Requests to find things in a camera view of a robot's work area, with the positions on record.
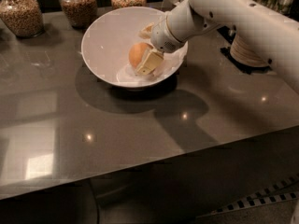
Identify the middle glass jar with grains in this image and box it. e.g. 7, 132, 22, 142
59, 0, 97, 29

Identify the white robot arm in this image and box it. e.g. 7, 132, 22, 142
139, 0, 299, 92

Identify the black wire rack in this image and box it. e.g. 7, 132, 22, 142
218, 26, 271, 75

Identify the orange fruit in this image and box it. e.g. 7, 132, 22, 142
129, 42, 152, 68

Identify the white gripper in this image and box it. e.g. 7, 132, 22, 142
135, 19, 184, 76

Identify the glass jar with grains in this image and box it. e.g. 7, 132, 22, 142
0, 0, 44, 38
59, 0, 97, 29

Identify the left glass jar with grains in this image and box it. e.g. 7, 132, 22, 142
0, 0, 44, 38

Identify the large white bowl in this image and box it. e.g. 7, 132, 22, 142
81, 7, 188, 89

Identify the stack of white plates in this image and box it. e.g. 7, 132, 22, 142
230, 34, 267, 68

